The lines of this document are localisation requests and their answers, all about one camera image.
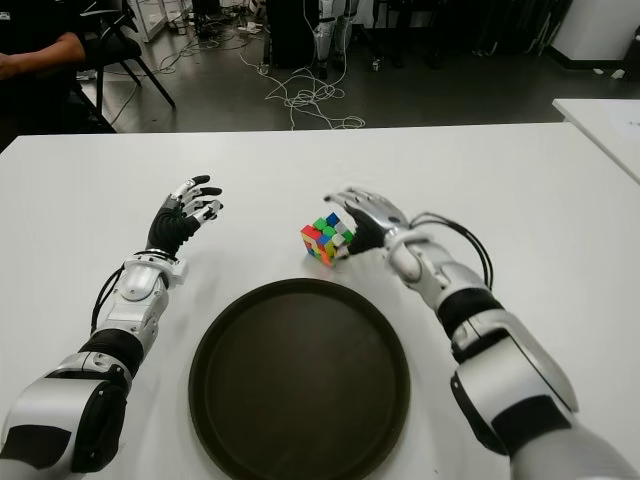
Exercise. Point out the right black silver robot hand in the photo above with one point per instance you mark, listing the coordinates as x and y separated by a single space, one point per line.
372 225

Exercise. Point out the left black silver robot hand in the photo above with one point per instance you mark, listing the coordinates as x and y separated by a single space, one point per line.
167 230

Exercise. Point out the multicoloured Rubik's cube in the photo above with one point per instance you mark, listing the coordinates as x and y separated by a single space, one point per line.
322 240

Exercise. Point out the left silver black robot arm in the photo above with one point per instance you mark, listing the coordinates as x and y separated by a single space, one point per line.
137 285

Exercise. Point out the right silver black robot arm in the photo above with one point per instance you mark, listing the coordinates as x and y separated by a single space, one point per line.
415 260

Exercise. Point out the dark brown round plate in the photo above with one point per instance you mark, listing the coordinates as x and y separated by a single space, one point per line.
300 380

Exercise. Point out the small white caster wheel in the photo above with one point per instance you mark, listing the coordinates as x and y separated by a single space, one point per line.
376 64

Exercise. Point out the seated person in black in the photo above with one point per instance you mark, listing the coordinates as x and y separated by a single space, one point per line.
30 100

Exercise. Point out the black metal chair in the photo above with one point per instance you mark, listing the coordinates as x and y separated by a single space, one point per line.
117 47

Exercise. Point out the white humanoid robot legs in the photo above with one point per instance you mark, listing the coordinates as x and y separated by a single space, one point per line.
324 37

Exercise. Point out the black floor cabinet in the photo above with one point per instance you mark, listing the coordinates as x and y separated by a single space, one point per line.
292 35

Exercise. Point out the white display cabinet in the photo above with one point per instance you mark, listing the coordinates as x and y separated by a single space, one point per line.
150 22

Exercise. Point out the white side table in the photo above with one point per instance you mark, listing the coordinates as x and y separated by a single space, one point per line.
610 130

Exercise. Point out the small white floor object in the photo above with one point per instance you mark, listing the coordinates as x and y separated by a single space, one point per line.
618 74

